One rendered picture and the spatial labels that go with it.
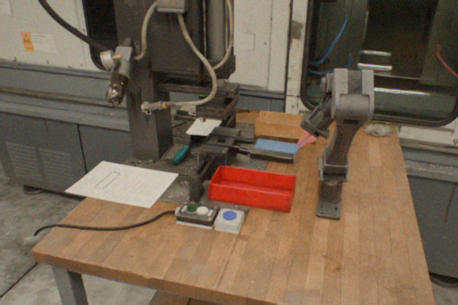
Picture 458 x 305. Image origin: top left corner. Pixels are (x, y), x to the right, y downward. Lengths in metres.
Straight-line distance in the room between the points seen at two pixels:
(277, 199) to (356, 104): 0.37
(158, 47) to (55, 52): 1.28
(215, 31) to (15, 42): 1.66
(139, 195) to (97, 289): 1.10
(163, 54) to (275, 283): 0.77
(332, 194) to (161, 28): 0.72
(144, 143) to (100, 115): 1.01
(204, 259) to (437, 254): 1.53
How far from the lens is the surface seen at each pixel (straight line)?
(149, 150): 1.47
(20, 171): 3.13
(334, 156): 1.15
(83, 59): 2.42
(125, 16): 1.35
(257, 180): 1.29
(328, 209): 1.21
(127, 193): 1.30
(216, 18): 1.26
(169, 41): 1.30
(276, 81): 1.95
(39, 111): 2.70
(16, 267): 2.60
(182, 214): 1.13
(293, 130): 1.60
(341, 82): 1.01
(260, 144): 1.36
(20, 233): 2.85
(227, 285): 0.97
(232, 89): 1.30
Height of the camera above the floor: 1.60
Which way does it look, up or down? 28 degrees down
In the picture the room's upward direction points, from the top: 1 degrees clockwise
